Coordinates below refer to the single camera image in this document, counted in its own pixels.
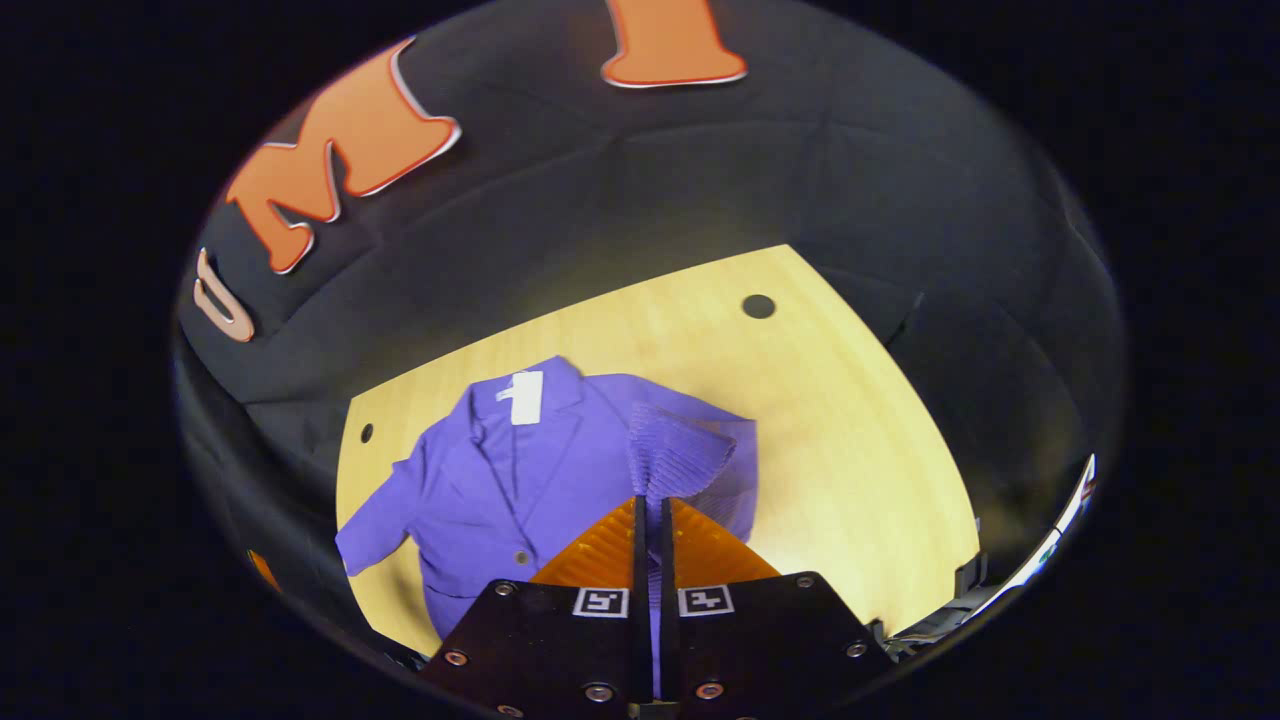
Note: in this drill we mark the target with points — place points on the black table edge bracket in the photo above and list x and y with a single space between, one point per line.
972 578

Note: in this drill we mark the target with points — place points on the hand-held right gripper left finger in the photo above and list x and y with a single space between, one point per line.
640 600

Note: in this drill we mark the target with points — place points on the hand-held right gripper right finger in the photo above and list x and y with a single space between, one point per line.
668 640

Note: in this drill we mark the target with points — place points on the purple shirt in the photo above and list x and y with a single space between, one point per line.
500 480

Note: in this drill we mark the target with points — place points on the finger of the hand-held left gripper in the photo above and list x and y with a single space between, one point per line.
263 570

